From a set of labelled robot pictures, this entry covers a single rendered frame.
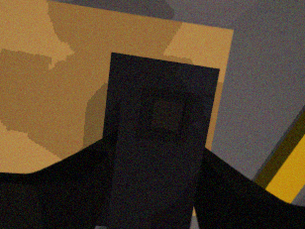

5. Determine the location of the yellow flat bar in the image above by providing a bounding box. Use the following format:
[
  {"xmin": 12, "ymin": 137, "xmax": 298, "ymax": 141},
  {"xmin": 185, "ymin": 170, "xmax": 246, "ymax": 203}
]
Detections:
[{"xmin": 254, "ymin": 111, "xmax": 305, "ymax": 203}]

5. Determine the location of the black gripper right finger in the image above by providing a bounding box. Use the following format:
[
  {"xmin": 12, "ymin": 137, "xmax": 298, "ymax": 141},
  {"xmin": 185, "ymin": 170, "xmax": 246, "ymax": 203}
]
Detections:
[{"xmin": 193, "ymin": 147, "xmax": 305, "ymax": 229}]

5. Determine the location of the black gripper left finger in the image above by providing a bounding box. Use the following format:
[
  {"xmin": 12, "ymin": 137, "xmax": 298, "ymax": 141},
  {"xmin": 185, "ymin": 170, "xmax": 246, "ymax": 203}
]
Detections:
[{"xmin": 0, "ymin": 129, "xmax": 119, "ymax": 229}]

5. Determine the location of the tan wooden floor panel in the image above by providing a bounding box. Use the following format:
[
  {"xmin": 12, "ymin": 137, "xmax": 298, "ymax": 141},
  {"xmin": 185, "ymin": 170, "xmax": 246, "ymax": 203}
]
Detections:
[{"xmin": 0, "ymin": 0, "xmax": 234, "ymax": 173}]

